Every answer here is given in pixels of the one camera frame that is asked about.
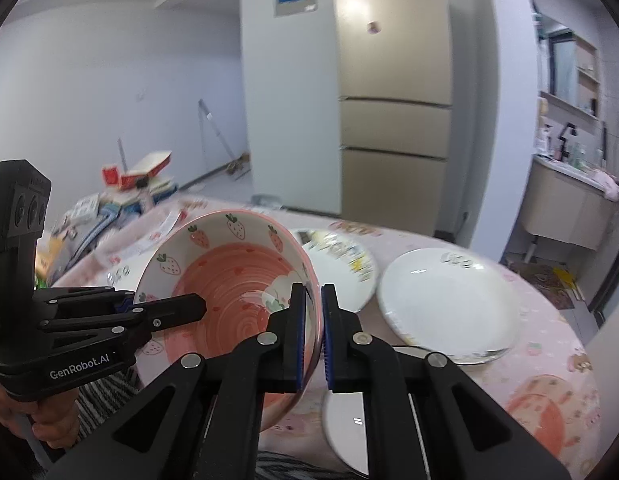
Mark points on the white plate with lettering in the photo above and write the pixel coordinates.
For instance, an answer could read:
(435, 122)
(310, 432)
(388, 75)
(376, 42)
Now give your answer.
(451, 302)

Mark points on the white cartoon cat plate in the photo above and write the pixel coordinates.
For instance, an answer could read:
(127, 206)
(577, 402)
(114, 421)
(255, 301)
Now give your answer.
(339, 260)

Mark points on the beige bathroom vanity cabinet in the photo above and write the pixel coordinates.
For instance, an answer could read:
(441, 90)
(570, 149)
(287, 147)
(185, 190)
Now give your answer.
(564, 204)

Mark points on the plain white plate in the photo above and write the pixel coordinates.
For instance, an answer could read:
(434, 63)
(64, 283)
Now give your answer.
(345, 430)

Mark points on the pink strawberry bowl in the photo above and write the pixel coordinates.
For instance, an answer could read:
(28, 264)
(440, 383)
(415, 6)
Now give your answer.
(243, 265)

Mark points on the striped clothing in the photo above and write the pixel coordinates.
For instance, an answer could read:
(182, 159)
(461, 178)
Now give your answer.
(104, 397)

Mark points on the person's left hand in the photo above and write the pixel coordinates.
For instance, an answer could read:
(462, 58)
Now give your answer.
(55, 419)

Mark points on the bathroom mirror cabinet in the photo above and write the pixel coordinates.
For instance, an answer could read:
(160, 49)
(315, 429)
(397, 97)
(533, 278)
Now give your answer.
(568, 69)

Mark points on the beige three-door refrigerator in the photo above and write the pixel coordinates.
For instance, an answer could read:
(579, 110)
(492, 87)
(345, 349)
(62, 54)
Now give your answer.
(396, 81)

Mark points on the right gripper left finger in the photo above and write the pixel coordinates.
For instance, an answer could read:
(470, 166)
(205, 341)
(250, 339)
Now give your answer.
(201, 418)

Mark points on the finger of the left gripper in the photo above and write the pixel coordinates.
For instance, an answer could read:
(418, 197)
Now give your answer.
(75, 334)
(99, 298)

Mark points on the pink cartoon tablecloth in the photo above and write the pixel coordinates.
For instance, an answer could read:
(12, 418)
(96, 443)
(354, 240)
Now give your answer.
(545, 382)

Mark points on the red and white box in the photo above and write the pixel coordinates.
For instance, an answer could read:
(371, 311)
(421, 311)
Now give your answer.
(149, 167)

